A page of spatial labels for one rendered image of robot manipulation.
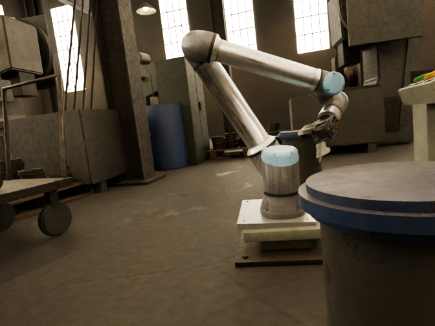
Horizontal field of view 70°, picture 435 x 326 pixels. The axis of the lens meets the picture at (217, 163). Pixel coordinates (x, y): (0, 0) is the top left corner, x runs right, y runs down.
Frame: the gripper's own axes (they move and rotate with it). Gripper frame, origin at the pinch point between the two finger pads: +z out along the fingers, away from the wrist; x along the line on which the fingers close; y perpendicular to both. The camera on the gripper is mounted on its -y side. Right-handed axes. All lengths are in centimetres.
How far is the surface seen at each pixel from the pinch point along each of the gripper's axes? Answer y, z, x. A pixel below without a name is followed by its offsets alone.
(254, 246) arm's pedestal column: -23.4, 35.3, 17.3
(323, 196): 50, 62, -27
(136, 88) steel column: -218, -97, -76
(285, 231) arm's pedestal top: -5.2, 31.3, 13.4
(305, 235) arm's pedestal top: -0.4, 28.8, 18.4
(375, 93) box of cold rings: -82, -247, 96
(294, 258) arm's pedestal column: -4.0, 36.7, 22.0
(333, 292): 45, 68, -13
